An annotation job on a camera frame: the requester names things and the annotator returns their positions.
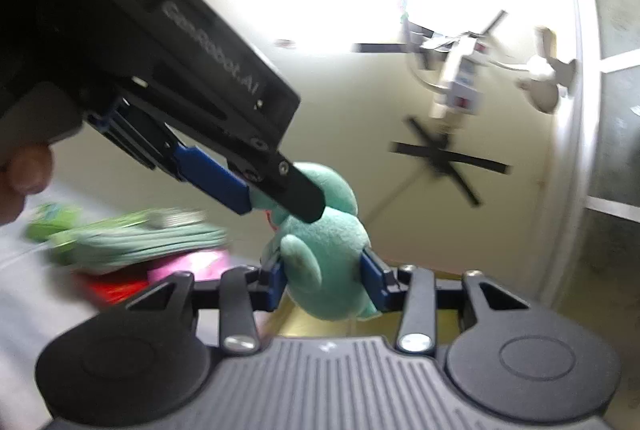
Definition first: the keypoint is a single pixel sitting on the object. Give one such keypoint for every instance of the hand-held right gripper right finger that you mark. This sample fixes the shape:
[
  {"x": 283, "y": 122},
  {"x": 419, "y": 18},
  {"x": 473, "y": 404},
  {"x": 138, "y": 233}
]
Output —
[{"x": 374, "y": 282}]

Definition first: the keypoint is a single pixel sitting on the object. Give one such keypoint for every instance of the white door frame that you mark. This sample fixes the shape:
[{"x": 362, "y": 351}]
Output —
[{"x": 575, "y": 9}]

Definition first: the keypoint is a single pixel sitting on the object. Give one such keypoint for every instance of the black ceiling fan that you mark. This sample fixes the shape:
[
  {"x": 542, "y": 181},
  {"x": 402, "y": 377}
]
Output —
[{"x": 445, "y": 157}]

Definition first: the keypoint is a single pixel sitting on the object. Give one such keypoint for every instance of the red soft item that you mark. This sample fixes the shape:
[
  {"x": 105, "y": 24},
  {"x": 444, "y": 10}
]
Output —
[{"x": 112, "y": 290}]

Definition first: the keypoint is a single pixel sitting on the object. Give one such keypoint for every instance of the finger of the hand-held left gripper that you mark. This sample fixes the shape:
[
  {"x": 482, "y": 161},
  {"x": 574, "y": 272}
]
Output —
[
  {"x": 295, "y": 192},
  {"x": 215, "y": 180}
]

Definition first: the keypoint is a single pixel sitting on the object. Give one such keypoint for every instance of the green plush toy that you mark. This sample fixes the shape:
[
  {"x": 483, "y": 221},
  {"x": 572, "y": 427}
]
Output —
[{"x": 325, "y": 250}]

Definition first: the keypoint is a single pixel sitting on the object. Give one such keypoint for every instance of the pale green packet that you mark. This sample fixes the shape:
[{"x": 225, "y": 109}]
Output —
[{"x": 135, "y": 242}]

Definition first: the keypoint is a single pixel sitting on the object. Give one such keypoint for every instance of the person's left hand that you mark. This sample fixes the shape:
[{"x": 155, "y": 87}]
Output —
[{"x": 30, "y": 169}]

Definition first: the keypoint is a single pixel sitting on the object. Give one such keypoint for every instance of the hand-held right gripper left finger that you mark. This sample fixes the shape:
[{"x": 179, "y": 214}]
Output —
[{"x": 274, "y": 285}]

